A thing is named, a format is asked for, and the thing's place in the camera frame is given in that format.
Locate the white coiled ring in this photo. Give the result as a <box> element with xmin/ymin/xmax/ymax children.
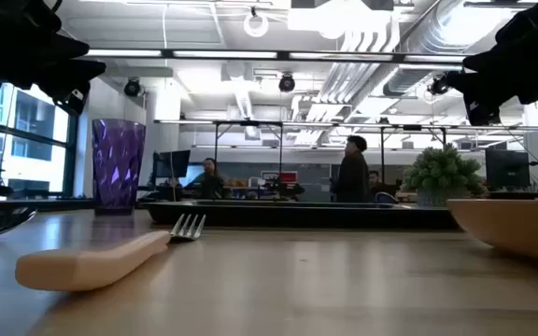
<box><xmin>243</xmin><ymin>7</ymin><xmax>270</xmax><ymax>38</ymax></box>

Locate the green artificial potted plant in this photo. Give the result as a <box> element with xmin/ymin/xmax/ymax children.
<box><xmin>400</xmin><ymin>144</ymin><xmax>488</xmax><ymax>207</ymax></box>

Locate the overhead light bar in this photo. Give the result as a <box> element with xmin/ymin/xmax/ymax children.
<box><xmin>84</xmin><ymin>48</ymin><xmax>469</xmax><ymax>64</ymax></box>

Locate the person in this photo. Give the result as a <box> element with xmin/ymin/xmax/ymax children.
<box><xmin>332</xmin><ymin>134</ymin><xmax>371</xmax><ymax>203</ymax></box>
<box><xmin>184</xmin><ymin>157</ymin><xmax>226</xmax><ymax>201</ymax></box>
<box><xmin>369</xmin><ymin>170</ymin><xmax>399</xmax><ymax>197</ymax></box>

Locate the black plastic tray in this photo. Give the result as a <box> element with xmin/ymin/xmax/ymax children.
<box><xmin>141</xmin><ymin>199</ymin><xmax>461</xmax><ymax>231</ymax></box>

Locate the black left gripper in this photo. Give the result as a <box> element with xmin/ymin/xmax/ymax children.
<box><xmin>0</xmin><ymin>0</ymin><xmax>107</xmax><ymax>117</ymax></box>

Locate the black computer monitor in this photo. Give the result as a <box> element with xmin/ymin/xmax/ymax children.
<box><xmin>485</xmin><ymin>148</ymin><xmax>531</xmax><ymax>190</ymax></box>
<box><xmin>154</xmin><ymin>149</ymin><xmax>191</xmax><ymax>179</ymax></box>

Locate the red sign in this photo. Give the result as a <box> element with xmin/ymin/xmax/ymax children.
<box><xmin>262</xmin><ymin>170</ymin><xmax>299</xmax><ymax>186</ymax></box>

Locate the black ceiling spot lamp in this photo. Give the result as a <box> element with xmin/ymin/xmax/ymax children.
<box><xmin>123</xmin><ymin>77</ymin><xmax>142</xmax><ymax>98</ymax></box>
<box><xmin>277</xmin><ymin>72</ymin><xmax>296</xmax><ymax>93</ymax></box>
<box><xmin>427</xmin><ymin>73</ymin><xmax>450</xmax><ymax>97</ymax></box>

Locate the fork with cream handle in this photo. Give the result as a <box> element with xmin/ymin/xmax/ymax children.
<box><xmin>15</xmin><ymin>213</ymin><xmax>207</xmax><ymax>293</ymax></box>

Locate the window with dark frame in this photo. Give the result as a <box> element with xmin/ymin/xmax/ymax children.
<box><xmin>0</xmin><ymin>81</ymin><xmax>78</xmax><ymax>197</ymax></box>

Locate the silver ventilation duct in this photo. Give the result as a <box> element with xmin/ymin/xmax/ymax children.
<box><xmin>383</xmin><ymin>0</ymin><xmax>489</xmax><ymax>98</ymax></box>

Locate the orange plate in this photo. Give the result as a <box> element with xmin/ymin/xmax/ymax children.
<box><xmin>446</xmin><ymin>198</ymin><xmax>538</xmax><ymax>266</ymax></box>

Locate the black background station frame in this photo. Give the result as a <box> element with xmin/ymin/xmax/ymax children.
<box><xmin>212</xmin><ymin>119</ymin><xmax>285</xmax><ymax>188</ymax></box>
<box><xmin>379</xmin><ymin>124</ymin><xmax>448</xmax><ymax>186</ymax></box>

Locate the purple faceted plastic cup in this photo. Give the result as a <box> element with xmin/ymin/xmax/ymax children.
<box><xmin>91</xmin><ymin>118</ymin><xmax>148</xmax><ymax>217</ymax></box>

